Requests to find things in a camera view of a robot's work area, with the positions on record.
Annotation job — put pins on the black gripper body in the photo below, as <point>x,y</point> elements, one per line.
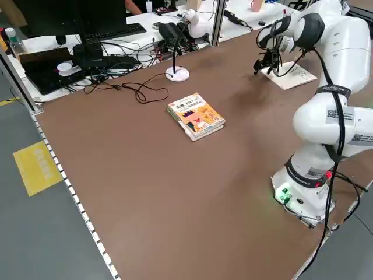
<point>271,54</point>

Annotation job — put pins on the lined paper notebook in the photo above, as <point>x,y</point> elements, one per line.
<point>294,76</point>

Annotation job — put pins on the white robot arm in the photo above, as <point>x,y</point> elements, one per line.
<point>344,43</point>

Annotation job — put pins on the black power adapter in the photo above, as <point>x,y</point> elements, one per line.
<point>228,14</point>
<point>237,21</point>

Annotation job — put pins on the pink container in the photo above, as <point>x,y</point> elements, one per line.
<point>256,4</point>

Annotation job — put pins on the orange illustrated book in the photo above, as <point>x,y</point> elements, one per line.
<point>198,115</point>

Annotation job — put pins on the wooden box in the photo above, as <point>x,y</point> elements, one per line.
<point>193,4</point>

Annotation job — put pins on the black finned power supply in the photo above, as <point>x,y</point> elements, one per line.
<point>170,30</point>

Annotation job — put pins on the white book with green spine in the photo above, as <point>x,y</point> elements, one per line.
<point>186,132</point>

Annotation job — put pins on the person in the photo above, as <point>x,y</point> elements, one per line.
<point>135,6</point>

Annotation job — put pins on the black keyboard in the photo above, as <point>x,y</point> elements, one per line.
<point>116,30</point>

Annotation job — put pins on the white tape dispenser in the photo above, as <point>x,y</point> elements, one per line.
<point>68,69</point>

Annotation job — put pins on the black monitor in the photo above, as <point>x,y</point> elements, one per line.
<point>73,14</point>

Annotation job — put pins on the black laptop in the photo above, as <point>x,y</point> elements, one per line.
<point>43,70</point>

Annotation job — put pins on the white toothed edge strip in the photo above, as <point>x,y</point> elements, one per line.
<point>73,192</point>

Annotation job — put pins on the yellow floor sign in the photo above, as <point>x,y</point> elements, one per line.
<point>36,167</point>

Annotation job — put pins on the bottle with white cap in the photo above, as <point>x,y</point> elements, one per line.
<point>13,39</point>

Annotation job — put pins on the aluminium frame rail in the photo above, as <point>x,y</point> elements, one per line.
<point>17,78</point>
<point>217,23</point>

